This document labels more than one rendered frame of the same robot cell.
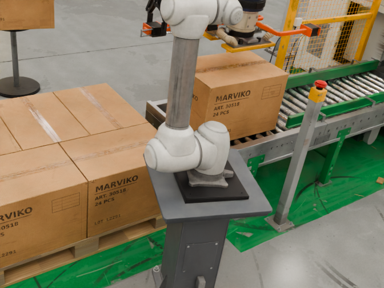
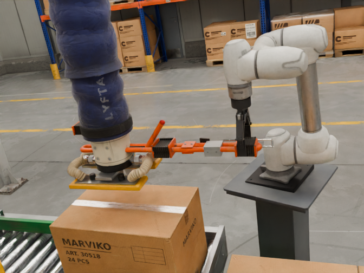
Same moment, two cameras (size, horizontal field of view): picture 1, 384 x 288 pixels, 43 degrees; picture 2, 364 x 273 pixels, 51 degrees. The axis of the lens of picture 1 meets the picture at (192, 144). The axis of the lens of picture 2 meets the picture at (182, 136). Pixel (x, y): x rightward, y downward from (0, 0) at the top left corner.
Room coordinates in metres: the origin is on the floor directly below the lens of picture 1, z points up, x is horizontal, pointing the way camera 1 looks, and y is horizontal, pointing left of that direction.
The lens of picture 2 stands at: (3.26, 1.35, 1.88)
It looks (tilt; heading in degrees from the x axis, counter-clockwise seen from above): 22 degrees down; 241
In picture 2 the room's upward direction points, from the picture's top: 9 degrees counter-clockwise
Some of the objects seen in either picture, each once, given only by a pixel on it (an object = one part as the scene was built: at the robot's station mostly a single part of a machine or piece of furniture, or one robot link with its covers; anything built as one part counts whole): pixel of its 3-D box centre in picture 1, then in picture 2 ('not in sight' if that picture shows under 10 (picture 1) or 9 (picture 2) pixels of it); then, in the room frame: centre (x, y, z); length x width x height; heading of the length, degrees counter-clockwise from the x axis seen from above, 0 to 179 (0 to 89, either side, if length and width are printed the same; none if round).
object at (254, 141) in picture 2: (153, 28); (246, 147); (2.38, 0.28, 1.25); 0.08 x 0.07 x 0.05; 131
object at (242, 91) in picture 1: (226, 96); (134, 240); (2.76, -0.17, 0.75); 0.60 x 0.40 x 0.40; 128
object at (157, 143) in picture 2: (208, 23); (164, 147); (2.60, 0.01, 1.25); 0.10 x 0.08 x 0.06; 41
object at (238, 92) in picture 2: not in sight; (240, 89); (2.37, 0.27, 1.48); 0.09 x 0.09 x 0.06
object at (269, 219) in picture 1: (279, 220); not in sight; (2.52, -0.66, 0.01); 0.15 x 0.15 x 0.03; 40
